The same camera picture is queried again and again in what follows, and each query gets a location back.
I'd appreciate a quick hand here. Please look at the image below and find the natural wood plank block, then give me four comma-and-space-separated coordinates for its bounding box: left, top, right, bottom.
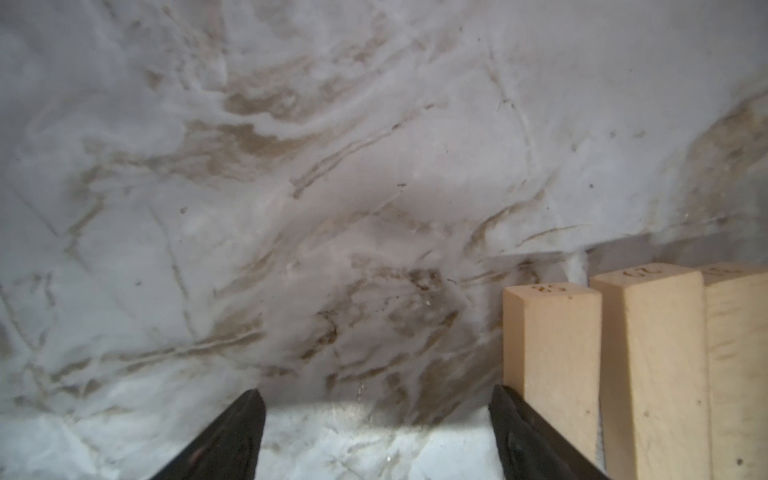
701, 262, 767, 479
590, 263, 711, 479
502, 283, 602, 461

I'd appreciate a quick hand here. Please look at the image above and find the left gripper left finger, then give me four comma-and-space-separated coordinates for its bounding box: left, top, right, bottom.
152, 389, 266, 480

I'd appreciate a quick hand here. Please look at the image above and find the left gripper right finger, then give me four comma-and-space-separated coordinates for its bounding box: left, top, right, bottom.
488, 385, 608, 480

